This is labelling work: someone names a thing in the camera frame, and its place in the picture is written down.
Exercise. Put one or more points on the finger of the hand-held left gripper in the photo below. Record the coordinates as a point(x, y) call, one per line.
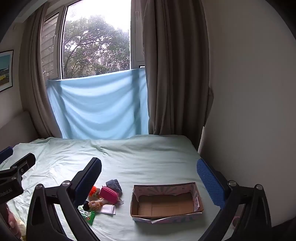
point(5, 153)
point(22, 163)

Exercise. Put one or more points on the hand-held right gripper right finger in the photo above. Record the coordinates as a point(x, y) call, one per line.
point(210, 183)

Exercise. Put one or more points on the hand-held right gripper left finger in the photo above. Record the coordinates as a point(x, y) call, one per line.
point(91, 178)

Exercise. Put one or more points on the black sock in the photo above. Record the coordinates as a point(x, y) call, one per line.
point(86, 205)

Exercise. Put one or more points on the green wet wipes packet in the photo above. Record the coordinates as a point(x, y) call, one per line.
point(87, 214)

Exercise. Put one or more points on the cardboard box with pink outside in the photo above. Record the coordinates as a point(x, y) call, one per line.
point(166, 204)

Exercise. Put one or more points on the person's left hand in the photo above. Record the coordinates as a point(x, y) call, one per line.
point(12, 221)

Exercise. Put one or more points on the orange plush toy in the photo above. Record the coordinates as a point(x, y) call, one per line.
point(94, 191)

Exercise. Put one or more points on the grey sock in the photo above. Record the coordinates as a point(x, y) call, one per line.
point(114, 185)

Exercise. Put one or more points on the pink zip pouch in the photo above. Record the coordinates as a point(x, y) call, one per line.
point(109, 195)

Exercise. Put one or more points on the brown plush toy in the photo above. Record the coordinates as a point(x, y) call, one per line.
point(96, 205)

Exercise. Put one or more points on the white paper packet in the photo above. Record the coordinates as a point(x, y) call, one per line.
point(107, 209)

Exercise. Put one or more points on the cream cloth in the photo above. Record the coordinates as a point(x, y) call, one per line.
point(21, 227)

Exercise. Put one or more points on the light green bed sheet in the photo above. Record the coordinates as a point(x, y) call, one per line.
point(143, 162)

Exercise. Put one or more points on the light blue hanging cloth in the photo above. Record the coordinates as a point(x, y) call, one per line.
point(97, 104)

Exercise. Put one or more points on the brown curtain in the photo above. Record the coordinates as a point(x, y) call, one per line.
point(180, 69)
point(32, 81)

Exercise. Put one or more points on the window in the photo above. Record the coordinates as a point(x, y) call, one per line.
point(97, 41)

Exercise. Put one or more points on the framed wall poster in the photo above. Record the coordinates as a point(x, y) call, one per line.
point(5, 71)

